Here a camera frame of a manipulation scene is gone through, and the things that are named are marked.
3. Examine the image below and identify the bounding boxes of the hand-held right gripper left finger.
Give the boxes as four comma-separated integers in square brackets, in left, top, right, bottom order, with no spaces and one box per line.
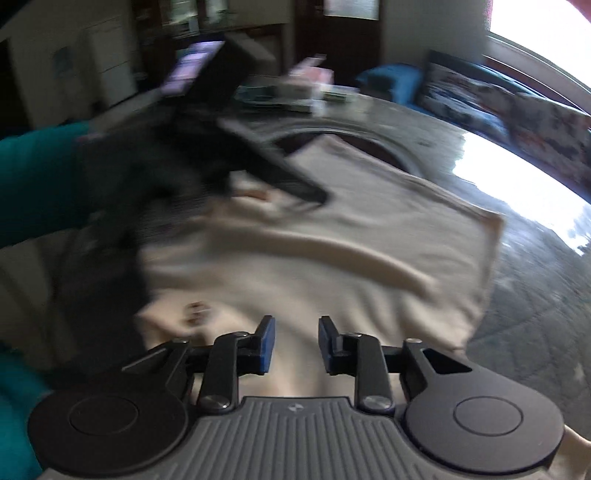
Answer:
[122,316,278,413]

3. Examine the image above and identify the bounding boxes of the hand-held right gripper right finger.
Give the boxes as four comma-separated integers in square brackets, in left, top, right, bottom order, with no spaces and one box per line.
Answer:
[318,316,474,413]

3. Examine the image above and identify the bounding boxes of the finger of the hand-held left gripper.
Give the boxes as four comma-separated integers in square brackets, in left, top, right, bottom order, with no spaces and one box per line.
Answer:
[219,119,329,205]

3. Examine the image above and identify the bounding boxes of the beige cloth garment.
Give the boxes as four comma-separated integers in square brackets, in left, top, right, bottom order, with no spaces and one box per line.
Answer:
[0,137,505,480]

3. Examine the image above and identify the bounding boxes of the teal box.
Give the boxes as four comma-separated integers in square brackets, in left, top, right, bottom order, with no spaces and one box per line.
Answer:
[235,84,282,107]

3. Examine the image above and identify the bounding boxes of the small white box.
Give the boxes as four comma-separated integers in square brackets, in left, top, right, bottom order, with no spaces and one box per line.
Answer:
[322,85,360,104]

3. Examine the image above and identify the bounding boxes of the pink and white box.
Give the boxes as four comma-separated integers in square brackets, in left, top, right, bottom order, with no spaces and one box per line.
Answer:
[285,54,335,100]

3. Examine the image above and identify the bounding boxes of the white refrigerator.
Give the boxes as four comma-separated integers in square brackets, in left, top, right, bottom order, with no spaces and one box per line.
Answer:
[87,25,140,99]

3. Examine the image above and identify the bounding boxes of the dark wooden cabinet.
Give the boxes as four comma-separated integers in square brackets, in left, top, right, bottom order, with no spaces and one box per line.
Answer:
[137,0,296,90]

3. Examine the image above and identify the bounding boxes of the wooden door with glass pane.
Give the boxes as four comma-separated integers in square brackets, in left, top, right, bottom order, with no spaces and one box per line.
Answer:
[294,0,385,89]

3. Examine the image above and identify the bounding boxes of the printed dark-edged cushion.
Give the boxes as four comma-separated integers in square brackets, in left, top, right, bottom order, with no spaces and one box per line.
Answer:
[417,50,525,141]

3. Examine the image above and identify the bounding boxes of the person's teal jacket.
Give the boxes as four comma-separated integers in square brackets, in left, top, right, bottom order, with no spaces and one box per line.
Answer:
[0,344,51,480]

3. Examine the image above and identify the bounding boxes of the printed pale cushion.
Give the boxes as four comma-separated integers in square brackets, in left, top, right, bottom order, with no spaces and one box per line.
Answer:
[503,92,591,188]

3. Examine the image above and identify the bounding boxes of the bright window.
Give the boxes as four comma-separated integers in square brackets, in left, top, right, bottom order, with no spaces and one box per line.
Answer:
[487,0,591,95]

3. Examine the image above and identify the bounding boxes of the blue wall poster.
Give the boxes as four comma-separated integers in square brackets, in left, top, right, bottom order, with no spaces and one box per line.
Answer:
[52,46,78,80]

